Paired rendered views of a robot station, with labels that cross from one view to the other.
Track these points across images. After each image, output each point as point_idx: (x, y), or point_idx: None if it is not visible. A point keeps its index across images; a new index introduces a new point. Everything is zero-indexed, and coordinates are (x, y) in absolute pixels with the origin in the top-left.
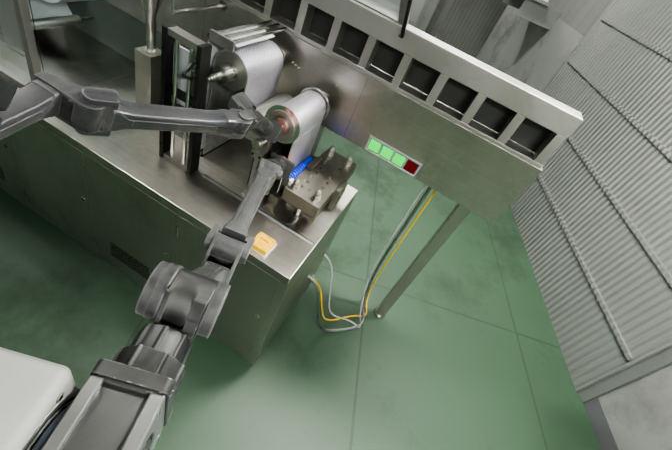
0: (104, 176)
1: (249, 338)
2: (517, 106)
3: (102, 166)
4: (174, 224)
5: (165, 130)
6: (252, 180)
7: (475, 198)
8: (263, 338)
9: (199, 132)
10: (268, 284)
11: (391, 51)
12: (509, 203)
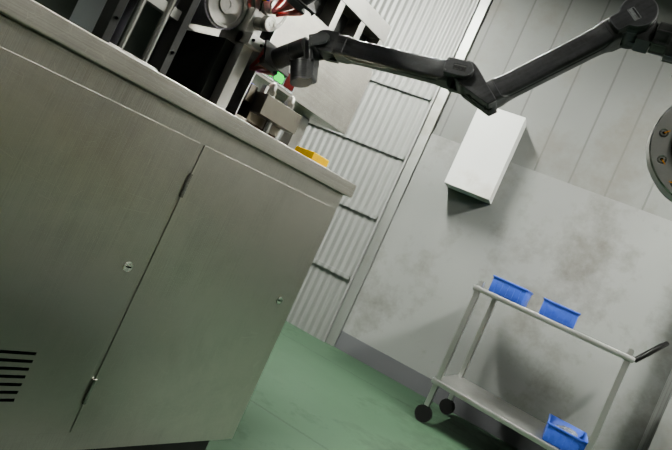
0: (12, 88)
1: (248, 369)
2: (362, 14)
3: (23, 58)
4: (186, 169)
5: None
6: (342, 51)
7: (334, 109)
8: (272, 347)
9: None
10: (315, 220)
11: None
12: (355, 109)
